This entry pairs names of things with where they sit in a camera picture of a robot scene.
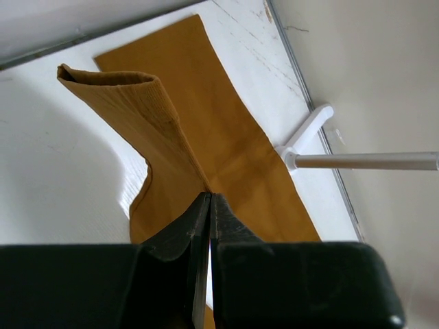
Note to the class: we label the silver and white clothes rack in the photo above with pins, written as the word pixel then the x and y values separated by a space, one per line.
pixel 291 152

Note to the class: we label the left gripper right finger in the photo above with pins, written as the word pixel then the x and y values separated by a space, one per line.
pixel 257 284

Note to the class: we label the brown trousers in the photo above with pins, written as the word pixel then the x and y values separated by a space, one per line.
pixel 168 96

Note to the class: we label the aluminium rail on right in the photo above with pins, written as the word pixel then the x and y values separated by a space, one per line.
pixel 305 92

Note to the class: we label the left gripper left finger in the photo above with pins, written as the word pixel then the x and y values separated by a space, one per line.
pixel 160 283

